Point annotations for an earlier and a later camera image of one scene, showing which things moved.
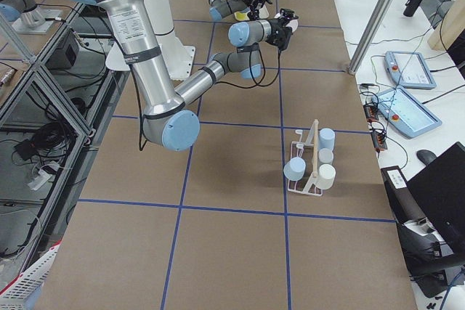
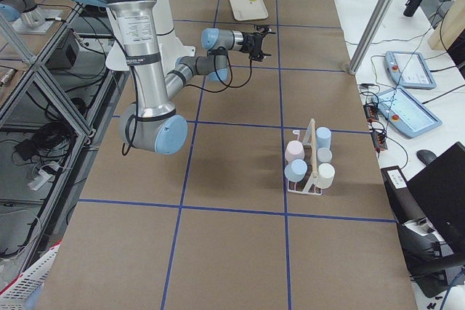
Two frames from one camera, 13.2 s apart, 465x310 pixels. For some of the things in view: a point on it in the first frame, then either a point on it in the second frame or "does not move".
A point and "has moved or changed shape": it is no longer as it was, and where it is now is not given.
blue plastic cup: [326, 139] has moved or changed shape
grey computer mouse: [426, 156] does not move
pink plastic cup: [293, 25] -> [294, 150]
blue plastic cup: [294, 168] does not move
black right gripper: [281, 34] -> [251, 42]
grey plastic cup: [325, 155] does not move
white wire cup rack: [308, 152] does not move
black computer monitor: [439, 193] does not move
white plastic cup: [327, 173] does not move
